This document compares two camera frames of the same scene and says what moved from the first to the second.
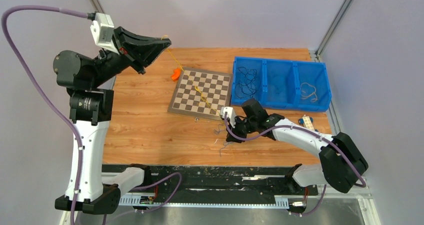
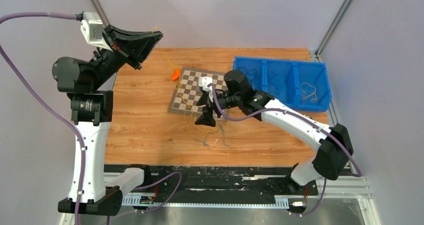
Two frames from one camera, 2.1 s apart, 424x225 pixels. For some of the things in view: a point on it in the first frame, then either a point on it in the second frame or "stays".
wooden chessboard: (202, 93) stays
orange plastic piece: (176, 75) stays
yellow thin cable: (195, 86) → (182, 93)
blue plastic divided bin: (281, 84) stays
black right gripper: (235, 131) → (207, 117)
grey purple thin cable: (217, 132) → (206, 144)
